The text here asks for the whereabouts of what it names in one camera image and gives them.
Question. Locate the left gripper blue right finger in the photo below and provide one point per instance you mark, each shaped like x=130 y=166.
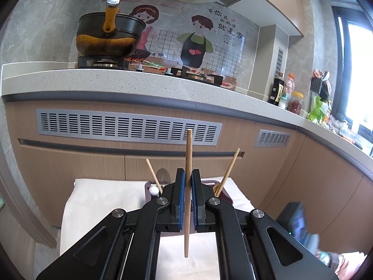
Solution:
x=198 y=201

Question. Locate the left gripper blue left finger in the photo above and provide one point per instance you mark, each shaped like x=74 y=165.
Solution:
x=178 y=198

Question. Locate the steel spoon white ball handle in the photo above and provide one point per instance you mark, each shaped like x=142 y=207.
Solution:
x=154 y=191

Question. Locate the wooden chopstick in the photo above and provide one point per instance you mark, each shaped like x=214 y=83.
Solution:
x=216 y=188
x=154 y=176
x=188 y=188
x=227 y=173

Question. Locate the dark translucent plastic spoon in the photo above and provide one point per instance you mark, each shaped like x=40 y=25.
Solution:
x=163 y=176

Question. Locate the gloved hand holding right gripper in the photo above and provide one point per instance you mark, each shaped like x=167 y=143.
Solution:
x=330 y=259

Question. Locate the small grey vent grille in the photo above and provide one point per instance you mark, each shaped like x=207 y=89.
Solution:
x=268 y=138

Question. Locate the cream white table cloth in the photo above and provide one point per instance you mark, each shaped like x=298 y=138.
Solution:
x=93 y=199

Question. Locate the long grey vent grille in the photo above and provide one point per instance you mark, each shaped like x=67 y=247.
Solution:
x=125 y=127

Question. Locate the green plastic bag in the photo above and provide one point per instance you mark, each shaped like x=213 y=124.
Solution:
x=319 y=111

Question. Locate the yellow lid glass jar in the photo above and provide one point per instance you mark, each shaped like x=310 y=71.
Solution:
x=296 y=102

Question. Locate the dark soy sauce bottle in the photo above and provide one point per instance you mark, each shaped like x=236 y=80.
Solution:
x=276 y=91

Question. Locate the orange capped plastic bottle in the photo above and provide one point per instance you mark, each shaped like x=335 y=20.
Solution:
x=289 y=86

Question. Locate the gas stove burner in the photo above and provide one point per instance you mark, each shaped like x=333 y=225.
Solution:
x=111 y=63

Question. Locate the cartoon kitchen wall sticker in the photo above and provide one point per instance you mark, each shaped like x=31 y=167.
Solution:
x=197 y=36

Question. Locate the black wok orange handle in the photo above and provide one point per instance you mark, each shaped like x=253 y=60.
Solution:
x=108 y=33

